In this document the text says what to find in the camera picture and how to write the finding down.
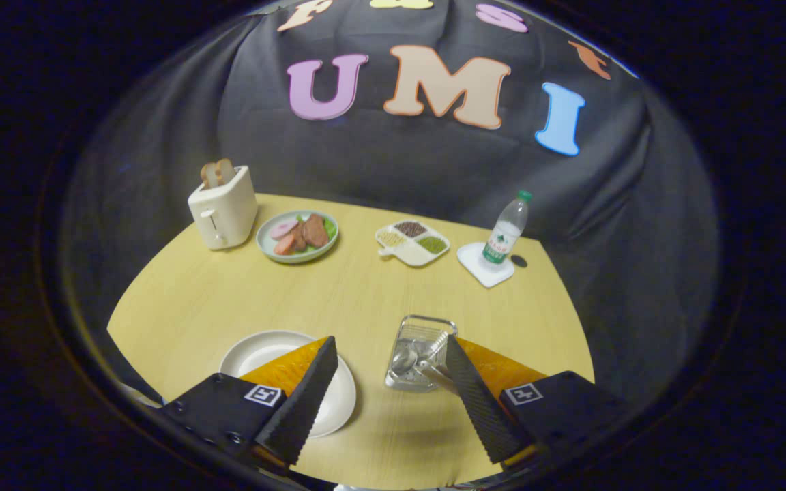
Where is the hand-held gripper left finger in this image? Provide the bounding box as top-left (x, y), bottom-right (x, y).
top-left (158, 335), bottom-right (339, 471)

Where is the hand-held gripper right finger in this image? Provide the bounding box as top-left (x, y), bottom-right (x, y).
top-left (445, 334), bottom-right (629, 471)

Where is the wooden handled fork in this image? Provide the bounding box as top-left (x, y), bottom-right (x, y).
top-left (424, 331), bottom-right (452, 362)

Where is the wooden handled spoon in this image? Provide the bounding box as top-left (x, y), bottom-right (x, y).
top-left (391, 346), bottom-right (462, 398)

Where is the white round plate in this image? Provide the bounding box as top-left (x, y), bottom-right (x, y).
top-left (219, 330), bottom-right (358, 439)

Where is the white square coaster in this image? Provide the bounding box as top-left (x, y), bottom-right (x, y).
top-left (456, 242), bottom-right (515, 288)

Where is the pale green plate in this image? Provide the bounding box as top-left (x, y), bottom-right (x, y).
top-left (256, 209), bottom-right (340, 264)

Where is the white divided dish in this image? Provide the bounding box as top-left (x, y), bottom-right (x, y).
top-left (375, 219), bottom-right (451, 267)

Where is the clear plastic water bottle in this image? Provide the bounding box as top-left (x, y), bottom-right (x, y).
top-left (480, 190), bottom-right (534, 271)

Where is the brown meat slice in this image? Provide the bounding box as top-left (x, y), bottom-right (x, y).
top-left (303, 214), bottom-right (330, 248)

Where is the green lettuce leaf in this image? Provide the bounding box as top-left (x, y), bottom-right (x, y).
top-left (295, 215), bottom-right (337, 254)

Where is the white toaster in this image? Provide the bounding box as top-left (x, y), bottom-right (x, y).
top-left (188, 165), bottom-right (259, 251)

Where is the metal wire basket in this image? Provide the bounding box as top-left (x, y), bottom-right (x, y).
top-left (385, 314), bottom-right (459, 393)

